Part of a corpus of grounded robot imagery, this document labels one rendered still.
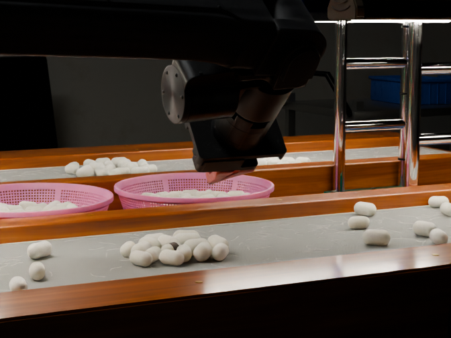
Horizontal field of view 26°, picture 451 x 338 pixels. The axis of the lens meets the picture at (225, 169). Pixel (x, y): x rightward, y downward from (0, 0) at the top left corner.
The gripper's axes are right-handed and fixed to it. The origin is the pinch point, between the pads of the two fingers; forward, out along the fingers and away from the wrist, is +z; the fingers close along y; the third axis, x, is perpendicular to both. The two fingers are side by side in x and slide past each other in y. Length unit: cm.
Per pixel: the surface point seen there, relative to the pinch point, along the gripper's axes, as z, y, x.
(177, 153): 82, -33, -54
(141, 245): 16.5, 4.3, -0.1
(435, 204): 28, -50, -8
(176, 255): 12.8, 1.5, 3.4
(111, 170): 70, -13, -43
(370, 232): 13.1, -26.4, 2.9
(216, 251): 13.2, -3.9, 3.3
